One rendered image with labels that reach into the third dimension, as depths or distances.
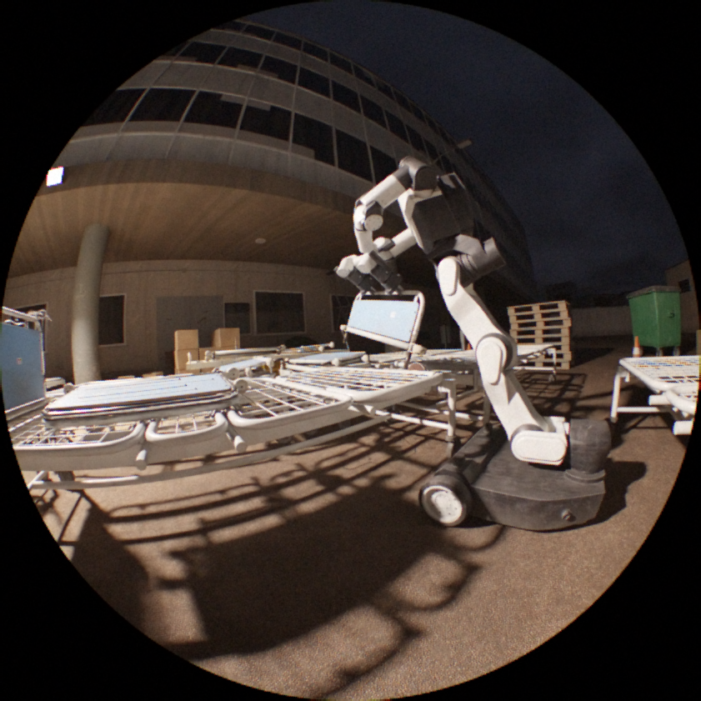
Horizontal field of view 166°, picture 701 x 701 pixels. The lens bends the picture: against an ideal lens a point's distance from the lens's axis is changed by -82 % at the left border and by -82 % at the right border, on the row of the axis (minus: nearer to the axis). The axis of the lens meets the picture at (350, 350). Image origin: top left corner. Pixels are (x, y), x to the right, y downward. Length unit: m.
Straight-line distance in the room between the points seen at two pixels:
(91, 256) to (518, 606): 5.94
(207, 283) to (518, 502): 7.16
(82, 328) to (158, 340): 2.55
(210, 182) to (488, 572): 4.75
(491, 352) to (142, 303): 7.04
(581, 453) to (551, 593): 0.45
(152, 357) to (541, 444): 7.02
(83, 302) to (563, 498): 5.71
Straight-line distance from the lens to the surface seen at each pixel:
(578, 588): 0.88
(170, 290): 7.07
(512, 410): 0.92
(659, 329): 6.04
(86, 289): 5.26
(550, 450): 0.91
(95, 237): 5.60
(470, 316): 0.93
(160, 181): 4.40
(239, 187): 4.39
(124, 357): 7.07
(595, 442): 0.94
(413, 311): 1.15
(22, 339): 1.47
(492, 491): 0.87
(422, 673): 0.68
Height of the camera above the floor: 0.67
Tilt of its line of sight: 2 degrees down
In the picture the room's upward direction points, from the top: 4 degrees counter-clockwise
